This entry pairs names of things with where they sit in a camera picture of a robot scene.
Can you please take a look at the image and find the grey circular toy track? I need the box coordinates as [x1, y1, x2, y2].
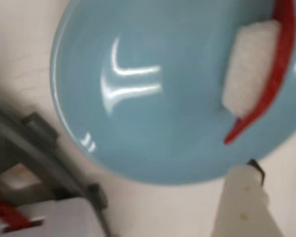
[0, 102, 109, 215]

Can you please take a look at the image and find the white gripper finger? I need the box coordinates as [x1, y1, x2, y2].
[211, 164, 286, 237]

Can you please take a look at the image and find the blue round dish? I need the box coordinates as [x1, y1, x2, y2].
[50, 0, 296, 186]

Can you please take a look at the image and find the red tuna sushi toy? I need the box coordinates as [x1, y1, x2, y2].
[222, 0, 296, 146]

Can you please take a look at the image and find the red train coupler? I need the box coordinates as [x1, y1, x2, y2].
[0, 194, 45, 234]

